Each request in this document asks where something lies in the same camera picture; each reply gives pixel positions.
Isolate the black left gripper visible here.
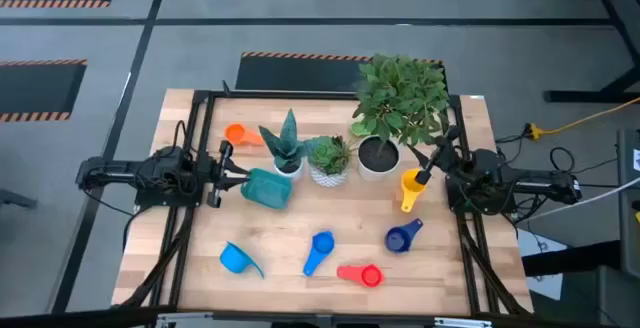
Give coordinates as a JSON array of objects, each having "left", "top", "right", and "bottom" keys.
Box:
[{"left": 206, "top": 140, "right": 252, "bottom": 209}]

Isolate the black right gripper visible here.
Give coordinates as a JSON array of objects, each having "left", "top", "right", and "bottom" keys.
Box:
[{"left": 408, "top": 126, "right": 464, "bottom": 187}]

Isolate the yellow measuring cup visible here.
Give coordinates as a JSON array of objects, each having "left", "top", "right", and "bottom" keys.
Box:
[{"left": 399, "top": 167, "right": 427, "bottom": 214}]

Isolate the teal plastic basket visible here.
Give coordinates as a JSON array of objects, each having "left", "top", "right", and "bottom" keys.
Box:
[{"left": 239, "top": 167, "right": 295, "bottom": 211}]

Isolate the orange measuring cup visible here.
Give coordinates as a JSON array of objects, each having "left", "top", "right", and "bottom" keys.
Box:
[{"left": 224, "top": 122, "right": 265, "bottom": 148}]

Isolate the navy measuring cup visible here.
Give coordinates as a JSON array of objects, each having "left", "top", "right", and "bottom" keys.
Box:
[{"left": 384, "top": 217, "right": 425, "bottom": 255}]

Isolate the large cyan measuring cup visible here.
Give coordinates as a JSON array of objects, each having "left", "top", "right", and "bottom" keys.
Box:
[{"left": 218, "top": 241, "right": 265, "bottom": 280}]

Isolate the medium blue measuring cup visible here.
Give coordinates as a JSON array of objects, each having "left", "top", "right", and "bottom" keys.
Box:
[{"left": 302, "top": 230, "right": 336, "bottom": 278}]

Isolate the red measuring cup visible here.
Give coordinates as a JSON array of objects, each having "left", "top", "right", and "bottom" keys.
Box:
[{"left": 336, "top": 263, "right": 386, "bottom": 289}]

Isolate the large white pot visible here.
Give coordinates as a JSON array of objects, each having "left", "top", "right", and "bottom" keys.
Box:
[{"left": 356, "top": 135, "right": 402, "bottom": 182}]

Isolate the small plain white pot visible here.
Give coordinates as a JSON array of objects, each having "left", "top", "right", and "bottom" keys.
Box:
[{"left": 272, "top": 160, "right": 305, "bottom": 182}]

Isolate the snake plant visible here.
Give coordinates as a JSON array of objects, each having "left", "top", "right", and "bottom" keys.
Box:
[{"left": 257, "top": 108, "right": 314, "bottom": 172}]

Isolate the leafy green plant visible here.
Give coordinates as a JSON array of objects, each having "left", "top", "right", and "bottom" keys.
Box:
[{"left": 349, "top": 53, "right": 451, "bottom": 148}]

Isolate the triangle-patterned white pot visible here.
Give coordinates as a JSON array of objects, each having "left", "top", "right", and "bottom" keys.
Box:
[{"left": 308, "top": 165, "right": 348, "bottom": 188}]

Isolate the green succulent plant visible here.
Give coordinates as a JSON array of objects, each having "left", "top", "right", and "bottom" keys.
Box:
[{"left": 305, "top": 135, "right": 353, "bottom": 176}]

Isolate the white floor sheet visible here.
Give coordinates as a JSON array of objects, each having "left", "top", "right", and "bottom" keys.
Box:
[{"left": 517, "top": 227, "right": 566, "bottom": 302}]

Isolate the grey cabinet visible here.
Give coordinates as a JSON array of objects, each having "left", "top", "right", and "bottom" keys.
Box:
[{"left": 617, "top": 127, "right": 640, "bottom": 279}]

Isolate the black front crossbar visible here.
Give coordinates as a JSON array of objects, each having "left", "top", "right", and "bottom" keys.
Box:
[{"left": 0, "top": 306, "right": 640, "bottom": 328}]

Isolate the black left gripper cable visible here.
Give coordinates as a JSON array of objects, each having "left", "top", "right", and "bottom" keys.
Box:
[{"left": 172, "top": 120, "right": 199, "bottom": 157}]

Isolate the black aluminium table frame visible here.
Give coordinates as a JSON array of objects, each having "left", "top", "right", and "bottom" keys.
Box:
[{"left": 119, "top": 89, "right": 531, "bottom": 317}]

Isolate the yellow extension cord with plug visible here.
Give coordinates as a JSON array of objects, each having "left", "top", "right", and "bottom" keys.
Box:
[{"left": 524, "top": 96, "right": 640, "bottom": 142}]

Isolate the black table leg frame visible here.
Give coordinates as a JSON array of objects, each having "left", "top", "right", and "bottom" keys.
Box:
[{"left": 542, "top": 0, "right": 640, "bottom": 104}]

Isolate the white cable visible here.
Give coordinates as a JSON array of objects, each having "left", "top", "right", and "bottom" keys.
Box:
[{"left": 519, "top": 175, "right": 640, "bottom": 222}]

